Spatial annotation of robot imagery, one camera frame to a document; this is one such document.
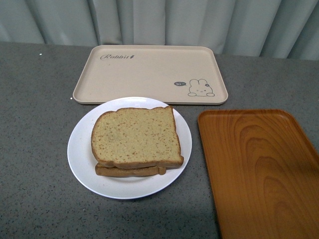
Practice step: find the beige rabbit tray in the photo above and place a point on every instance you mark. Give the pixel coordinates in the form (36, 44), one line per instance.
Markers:
(171, 74)

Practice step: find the white round plate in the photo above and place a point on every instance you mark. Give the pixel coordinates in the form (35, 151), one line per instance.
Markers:
(82, 161)

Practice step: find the wooden brown tray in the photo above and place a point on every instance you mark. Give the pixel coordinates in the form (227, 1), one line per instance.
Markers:
(264, 174)

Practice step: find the bread slice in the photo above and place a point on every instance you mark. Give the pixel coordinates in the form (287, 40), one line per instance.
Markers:
(136, 138)
(135, 172)

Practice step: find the grey curtain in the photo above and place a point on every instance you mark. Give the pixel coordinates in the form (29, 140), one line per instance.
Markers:
(271, 28)

